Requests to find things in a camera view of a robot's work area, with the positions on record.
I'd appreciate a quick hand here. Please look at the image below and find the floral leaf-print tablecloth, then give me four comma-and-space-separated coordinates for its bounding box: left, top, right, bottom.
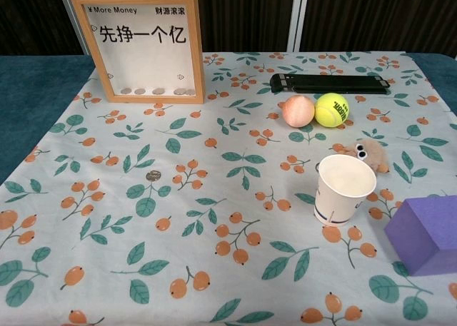
0, 50, 457, 326

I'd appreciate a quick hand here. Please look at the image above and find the pink peach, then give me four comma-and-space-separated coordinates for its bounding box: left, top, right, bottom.
281, 94, 316, 128

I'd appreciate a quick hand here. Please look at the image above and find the yellow tennis ball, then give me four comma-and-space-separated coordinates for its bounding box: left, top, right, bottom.
314, 92, 350, 128

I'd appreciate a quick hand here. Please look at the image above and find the white paper cup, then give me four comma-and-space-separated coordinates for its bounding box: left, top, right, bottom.
313, 153, 378, 228

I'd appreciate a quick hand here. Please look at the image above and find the beige googly-eyed plush toy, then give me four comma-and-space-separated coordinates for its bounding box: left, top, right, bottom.
343, 138, 391, 174

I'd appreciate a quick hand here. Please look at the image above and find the teal table cover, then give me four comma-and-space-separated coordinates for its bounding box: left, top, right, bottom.
0, 51, 457, 185

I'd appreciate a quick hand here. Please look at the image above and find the purple foam block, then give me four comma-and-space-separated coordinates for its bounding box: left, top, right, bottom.
383, 195, 457, 277

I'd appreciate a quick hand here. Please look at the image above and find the wooden frame coin bank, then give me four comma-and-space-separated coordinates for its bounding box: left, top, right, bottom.
69, 0, 206, 105

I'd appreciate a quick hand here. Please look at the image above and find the white wide frame post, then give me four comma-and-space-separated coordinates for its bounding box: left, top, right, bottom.
285, 0, 311, 53

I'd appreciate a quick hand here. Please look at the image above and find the white slanted frame post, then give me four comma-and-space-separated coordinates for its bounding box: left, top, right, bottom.
56, 0, 89, 56

